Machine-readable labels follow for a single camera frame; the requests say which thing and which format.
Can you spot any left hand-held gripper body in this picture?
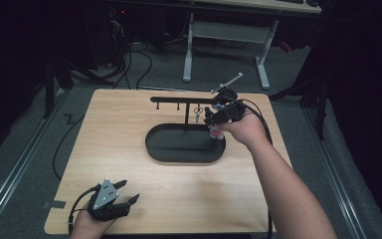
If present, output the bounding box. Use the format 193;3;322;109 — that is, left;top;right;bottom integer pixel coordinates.
88;177;130;223

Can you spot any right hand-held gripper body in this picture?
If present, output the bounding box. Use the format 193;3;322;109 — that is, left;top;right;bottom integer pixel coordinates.
211;72;247;125

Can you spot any pink white plush keychain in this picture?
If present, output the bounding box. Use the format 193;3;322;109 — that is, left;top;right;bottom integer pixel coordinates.
209;128;225;140

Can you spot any black key rack with tray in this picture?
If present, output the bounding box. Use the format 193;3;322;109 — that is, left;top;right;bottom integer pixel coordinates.
144;96;227;164

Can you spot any person's right hand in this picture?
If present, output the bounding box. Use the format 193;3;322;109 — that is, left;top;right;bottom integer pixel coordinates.
217;109;273;148

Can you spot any person's left hand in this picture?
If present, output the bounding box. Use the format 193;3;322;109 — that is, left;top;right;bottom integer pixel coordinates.
70;209;117;239

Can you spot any grey tape patch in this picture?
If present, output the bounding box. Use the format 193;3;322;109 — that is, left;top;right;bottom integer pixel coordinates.
43;199;67;211

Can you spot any white-legged desk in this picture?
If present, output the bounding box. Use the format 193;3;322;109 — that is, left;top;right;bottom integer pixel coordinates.
182;0;322;91

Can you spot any black stand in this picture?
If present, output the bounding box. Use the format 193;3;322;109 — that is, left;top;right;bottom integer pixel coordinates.
42;59;75;120
268;78;330;141

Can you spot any dark computer tower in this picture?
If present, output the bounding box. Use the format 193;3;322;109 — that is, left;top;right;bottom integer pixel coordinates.
106;5;131;68

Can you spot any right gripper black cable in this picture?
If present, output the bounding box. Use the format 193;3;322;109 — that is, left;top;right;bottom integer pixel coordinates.
238;99;276;239

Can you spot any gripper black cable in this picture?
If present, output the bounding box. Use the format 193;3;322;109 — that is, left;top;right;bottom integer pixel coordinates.
238;99;276;239
68;184;101;234

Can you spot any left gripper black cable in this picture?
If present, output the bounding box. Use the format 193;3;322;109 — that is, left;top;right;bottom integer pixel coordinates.
68;184;101;234

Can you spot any black floor cable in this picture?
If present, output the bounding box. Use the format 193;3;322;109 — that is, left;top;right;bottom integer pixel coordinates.
52;114;86;181

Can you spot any metal floor rail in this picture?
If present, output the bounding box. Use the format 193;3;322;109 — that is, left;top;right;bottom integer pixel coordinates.
302;108;367;239
0;88;68;235

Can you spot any bundle of black cables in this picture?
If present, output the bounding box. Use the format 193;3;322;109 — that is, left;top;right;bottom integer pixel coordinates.
111;41;154;91

